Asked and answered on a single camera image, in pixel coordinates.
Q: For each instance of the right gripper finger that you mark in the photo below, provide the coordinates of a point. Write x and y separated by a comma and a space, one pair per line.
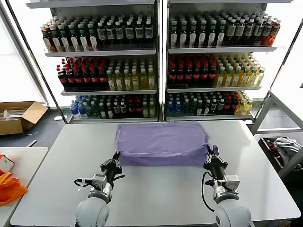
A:
220, 161
209, 158

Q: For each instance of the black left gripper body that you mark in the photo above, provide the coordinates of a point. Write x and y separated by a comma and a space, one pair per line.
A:
112, 172

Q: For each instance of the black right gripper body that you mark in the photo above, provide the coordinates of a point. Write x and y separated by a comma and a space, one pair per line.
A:
216, 171

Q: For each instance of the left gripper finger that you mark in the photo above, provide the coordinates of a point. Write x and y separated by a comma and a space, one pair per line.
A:
119, 163
110, 162

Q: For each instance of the purple printed T-shirt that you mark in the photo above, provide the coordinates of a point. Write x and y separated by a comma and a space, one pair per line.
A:
163, 142

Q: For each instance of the black storage bin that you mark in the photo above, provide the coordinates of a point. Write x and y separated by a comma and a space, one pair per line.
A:
264, 145

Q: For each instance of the dark bottle white label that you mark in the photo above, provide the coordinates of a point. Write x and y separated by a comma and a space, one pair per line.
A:
207, 108
110, 111
102, 112
200, 109

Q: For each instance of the small dark labelled bottle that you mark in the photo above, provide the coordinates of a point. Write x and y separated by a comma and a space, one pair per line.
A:
220, 105
123, 109
214, 106
116, 109

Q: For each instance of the green tinted bottle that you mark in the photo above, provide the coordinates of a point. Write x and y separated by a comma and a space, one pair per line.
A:
89, 111
185, 108
193, 107
95, 111

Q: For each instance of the red cap cola bottle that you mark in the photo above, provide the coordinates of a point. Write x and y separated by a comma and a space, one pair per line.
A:
228, 106
180, 76
94, 80
196, 76
188, 76
234, 105
78, 80
212, 76
138, 110
86, 80
204, 76
131, 110
102, 80
172, 76
63, 79
71, 80

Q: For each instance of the dark red garment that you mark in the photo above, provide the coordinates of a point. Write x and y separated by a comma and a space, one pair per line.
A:
275, 150

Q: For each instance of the yellow juice bottle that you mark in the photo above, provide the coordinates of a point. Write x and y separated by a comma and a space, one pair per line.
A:
220, 79
236, 79
135, 81
248, 107
241, 108
127, 82
252, 78
119, 82
260, 78
111, 82
228, 79
145, 111
143, 81
151, 81
245, 78
152, 110

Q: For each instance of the blue water bottle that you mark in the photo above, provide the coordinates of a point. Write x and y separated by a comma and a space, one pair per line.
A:
178, 108
74, 110
82, 111
170, 108

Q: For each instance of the grey crumpled garment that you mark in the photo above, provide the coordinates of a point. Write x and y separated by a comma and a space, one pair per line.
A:
286, 144

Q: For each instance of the small white floor object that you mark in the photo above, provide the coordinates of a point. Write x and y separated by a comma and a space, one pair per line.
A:
57, 118

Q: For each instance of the white side table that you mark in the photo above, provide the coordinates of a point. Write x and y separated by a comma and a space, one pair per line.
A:
30, 160

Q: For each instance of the short grey metal bar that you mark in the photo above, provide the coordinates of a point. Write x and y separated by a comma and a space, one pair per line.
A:
32, 143

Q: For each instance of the open cardboard box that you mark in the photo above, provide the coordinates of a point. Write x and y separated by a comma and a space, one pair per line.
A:
32, 116

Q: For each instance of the orange fabric bag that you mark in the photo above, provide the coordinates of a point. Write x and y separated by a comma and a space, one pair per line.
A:
10, 186

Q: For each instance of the small white box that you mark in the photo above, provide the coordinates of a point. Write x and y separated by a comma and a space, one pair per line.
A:
6, 163

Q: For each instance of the grey metal drinks shelf unit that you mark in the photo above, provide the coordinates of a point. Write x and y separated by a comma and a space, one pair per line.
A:
101, 53
220, 50

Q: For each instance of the white plastic strips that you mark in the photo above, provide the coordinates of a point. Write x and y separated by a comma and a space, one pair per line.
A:
11, 113

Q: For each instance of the green cap bottle white label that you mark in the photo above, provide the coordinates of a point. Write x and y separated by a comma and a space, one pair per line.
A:
183, 36
202, 36
93, 39
65, 40
212, 35
193, 36
84, 39
221, 35
56, 41
173, 36
75, 40

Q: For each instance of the dark bottle beige label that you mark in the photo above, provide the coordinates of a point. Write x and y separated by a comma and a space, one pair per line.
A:
230, 32
239, 31

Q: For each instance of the dark bottle blue grey label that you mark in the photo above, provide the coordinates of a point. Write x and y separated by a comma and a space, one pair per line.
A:
266, 32
139, 32
102, 34
129, 32
148, 31
258, 31
248, 31
119, 33
110, 33

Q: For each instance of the red tea bottle white label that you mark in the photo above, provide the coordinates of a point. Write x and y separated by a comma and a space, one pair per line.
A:
47, 41

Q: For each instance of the red drink bottle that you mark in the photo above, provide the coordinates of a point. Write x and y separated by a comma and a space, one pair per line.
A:
274, 33

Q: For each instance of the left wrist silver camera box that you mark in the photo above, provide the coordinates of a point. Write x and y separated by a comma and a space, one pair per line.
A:
99, 180

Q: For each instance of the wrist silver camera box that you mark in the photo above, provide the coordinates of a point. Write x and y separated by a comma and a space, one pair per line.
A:
99, 180
231, 183

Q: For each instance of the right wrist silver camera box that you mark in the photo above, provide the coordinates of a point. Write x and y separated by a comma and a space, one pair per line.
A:
231, 183

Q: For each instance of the grey metal frame table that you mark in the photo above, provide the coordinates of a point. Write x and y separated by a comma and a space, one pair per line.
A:
260, 113

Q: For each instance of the black metal frame pole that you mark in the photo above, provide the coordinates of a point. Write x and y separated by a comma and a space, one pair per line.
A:
63, 118

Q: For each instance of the grey window frame bar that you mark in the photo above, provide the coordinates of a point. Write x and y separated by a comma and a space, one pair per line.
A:
44, 97

